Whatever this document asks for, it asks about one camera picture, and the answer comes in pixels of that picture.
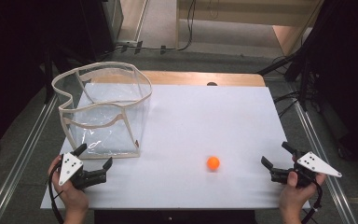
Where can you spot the orange ball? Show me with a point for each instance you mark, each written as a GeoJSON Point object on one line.
{"type": "Point", "coordinates": [213, 163]}

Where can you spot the black tripod stand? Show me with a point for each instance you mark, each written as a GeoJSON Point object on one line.
{"type": "Point", "coordinates": [292, 62]}

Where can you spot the metal floor rail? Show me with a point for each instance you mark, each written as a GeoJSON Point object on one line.
{"type": "Point", "coordinates": [323, 161]}
{"type": "Point", "coordinates": [21, 155]}

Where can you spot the black cabinet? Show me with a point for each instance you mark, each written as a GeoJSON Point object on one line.
{"type": "Point", "coordinates": [101, 28]}

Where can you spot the person's right hand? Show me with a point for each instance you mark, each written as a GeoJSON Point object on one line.
{"type": "Point", "coordinates": [293, 197]}

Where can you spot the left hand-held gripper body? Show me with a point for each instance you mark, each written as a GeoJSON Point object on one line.
{"type": "Point", "coordinates": [71, 165]}

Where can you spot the light wooden shelf unit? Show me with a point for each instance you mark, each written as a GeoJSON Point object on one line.
{"type": "Point", "coordinates": [245, 18]}

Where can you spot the person's left hand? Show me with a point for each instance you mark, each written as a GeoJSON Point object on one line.
{"type": "Point", "coordinates": [71, 199]}

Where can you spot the transparent bag with beige trim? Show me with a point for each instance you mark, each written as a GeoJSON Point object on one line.
{"type": "Point", "coordinates": [105, 124]}

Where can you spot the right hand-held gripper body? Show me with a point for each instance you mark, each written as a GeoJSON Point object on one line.
{"type": "Point", "coordinates": [318, 165]}

